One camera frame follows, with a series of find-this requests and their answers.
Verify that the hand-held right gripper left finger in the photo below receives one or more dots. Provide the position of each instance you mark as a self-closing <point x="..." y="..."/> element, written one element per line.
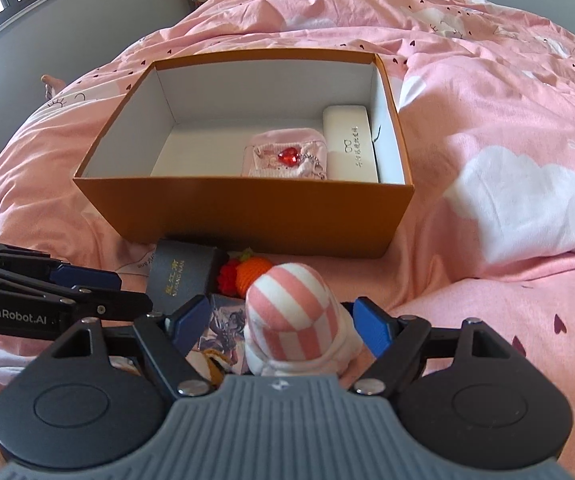
<point x="190" y="322"/>

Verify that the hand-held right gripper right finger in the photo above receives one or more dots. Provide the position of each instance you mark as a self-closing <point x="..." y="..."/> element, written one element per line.
<point x="370" y="325"/>

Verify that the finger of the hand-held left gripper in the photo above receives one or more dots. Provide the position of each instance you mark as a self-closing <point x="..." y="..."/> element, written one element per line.
<point x="112" y="304"/>
<point x="87" y="279"/>

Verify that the illustrated card pack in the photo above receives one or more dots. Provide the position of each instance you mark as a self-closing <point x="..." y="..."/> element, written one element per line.
<point x="225" y="325"/>

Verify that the calico plush cat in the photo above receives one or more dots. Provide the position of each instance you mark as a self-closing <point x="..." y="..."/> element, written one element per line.
<point x="212" y="367"/>

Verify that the dark gift box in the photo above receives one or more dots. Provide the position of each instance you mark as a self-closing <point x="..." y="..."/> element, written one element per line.
<point x="180" y="270"/>

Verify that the orange crochet fruit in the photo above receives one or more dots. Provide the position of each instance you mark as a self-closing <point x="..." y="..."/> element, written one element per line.
<point x="252" y="275"/>

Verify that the pink striped plush toy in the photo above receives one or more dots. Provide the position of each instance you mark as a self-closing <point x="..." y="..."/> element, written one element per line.
<point x="287" y="310"/>

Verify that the orange cardboard box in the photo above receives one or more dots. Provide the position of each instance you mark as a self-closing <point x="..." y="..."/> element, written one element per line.
<point x="242" y="215"/>

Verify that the white glasses case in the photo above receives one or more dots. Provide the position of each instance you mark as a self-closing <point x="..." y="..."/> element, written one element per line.
<point x="350" y="140"/>

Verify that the pink pouch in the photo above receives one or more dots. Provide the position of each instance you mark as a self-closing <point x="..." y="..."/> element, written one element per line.
<point x="265" y="140"/>

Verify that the red crochet flower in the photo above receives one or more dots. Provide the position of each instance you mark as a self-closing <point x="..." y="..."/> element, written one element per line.
<point x="226" y="277"/>

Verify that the person's foot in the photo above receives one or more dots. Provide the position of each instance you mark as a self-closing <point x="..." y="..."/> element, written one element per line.
<point x="50" y="82"/>

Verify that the pink printed duvet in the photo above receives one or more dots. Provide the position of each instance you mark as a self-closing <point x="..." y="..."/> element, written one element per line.
<point x="492" y="85"/>

